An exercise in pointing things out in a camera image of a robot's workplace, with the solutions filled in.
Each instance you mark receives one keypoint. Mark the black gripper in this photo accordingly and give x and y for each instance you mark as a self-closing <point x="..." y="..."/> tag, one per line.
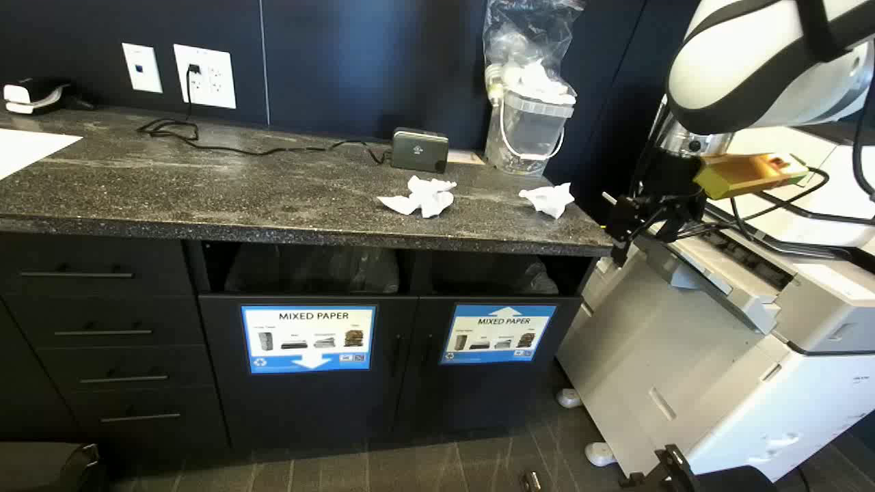
<point x="652" y="212"/>

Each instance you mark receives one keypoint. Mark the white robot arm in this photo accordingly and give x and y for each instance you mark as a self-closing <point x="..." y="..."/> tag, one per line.
<point x="751" y="64"/>

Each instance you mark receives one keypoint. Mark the right black bin door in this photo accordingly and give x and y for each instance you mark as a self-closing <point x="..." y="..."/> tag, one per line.
<point x="473" y="400"/>

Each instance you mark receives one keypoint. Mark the black bin door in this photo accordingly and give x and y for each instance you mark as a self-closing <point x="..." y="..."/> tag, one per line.
<point x="473" y="400"/>
<point x="307" y="373"/>

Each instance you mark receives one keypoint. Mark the left black bin door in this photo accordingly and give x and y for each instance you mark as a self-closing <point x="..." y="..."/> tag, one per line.
<point x="307" y="373"/>

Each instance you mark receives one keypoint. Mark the large white printer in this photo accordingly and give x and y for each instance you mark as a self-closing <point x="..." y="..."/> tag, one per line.
<point x="739" y="351"/>

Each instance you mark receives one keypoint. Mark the clear plastic bucket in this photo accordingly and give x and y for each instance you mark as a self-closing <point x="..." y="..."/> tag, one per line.
<point x="526" y="131"/>

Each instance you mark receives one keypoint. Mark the clear plastic bag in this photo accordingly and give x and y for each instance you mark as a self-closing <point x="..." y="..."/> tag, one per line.
<point x="526" y="44"/>

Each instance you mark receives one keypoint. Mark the right blue mixed paper label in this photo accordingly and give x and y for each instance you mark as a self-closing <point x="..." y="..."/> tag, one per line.
<point x="497" y="335"/>

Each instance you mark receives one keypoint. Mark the blue mixed paper label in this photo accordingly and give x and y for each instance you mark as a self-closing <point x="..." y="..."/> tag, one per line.
<point x="497" y="335"/>
<point x="298" y="339"/>

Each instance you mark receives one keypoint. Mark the small dark grey box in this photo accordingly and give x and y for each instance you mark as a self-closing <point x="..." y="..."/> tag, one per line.
<point x="421" y="151"/>

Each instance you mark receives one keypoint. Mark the left blue mixed paper label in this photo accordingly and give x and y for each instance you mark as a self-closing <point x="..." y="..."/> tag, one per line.
<point x="298" y="339"/>

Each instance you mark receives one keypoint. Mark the black drawer cabinet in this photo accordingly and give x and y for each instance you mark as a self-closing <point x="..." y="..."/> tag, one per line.
<point x="116" y="326"/>

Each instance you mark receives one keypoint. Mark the flat white paper sheet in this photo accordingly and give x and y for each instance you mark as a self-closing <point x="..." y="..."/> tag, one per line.
<point x="24" y="149"/>

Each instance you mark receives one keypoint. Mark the white stapler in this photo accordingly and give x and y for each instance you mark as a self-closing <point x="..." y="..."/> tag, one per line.
<point x="32" y="95"/>

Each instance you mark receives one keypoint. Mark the yellow wrist camera mount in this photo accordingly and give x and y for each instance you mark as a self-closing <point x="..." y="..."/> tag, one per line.
<point x="732" y="176"/>

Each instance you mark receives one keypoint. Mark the white double wall outlet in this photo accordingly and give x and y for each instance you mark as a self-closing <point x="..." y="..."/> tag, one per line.
<point x="206" y="76"/>

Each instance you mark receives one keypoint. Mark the white single wall plate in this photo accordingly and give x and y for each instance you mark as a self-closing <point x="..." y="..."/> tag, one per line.
<point x="144" y="68"/>

